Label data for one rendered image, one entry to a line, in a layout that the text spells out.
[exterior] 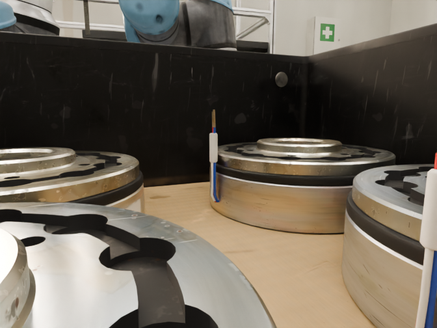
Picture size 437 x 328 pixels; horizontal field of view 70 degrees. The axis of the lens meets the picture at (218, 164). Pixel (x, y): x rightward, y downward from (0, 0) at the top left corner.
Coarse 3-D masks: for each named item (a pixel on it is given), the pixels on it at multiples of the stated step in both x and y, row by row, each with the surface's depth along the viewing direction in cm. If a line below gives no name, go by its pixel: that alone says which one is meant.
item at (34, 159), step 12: (0, 156) 14; (12, 156) 14; (24, 156) 14; (36, 156) 12; (48, 156) 12; (60, 156) 12; (72, 156) 13; (0, 168) 11; (12, 168) 11; (24, 168) 11; (36, 168) 11; (48, 168) 12; (60, 168) 12
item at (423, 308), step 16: (432, 176) 6; (432, 192) 6; (432, 208) 6; (432, 224) 6; (432, 240) 6; (432, 256) 6; (432, 272) 6; (432, 288) 6; (432, 304) 6; (416, 320) 6; (432, 320) 6
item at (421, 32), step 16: (0, 32) 18; (416, 32) 17; (432, 32) 16; (96, 48) 20; (112, 48) 20; (128, 48) 21; (144, 48) 21; (160, 48) 21; (176, 48) 22; (192, 48) 22; (208, 48) 23; (352, 48) 21; (368, 48) 20
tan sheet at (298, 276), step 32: (160, 192) 21; (192, 192) 21; (192, 224) 15; (224, 224) 15; (256, 256) 12; (288, 256) 12; (320, 256) 12; (256, 288) 10; (288, 288) 10; (320, 288) 10; (288, 320) 8; (320, 320) 8; (352, 320) 8
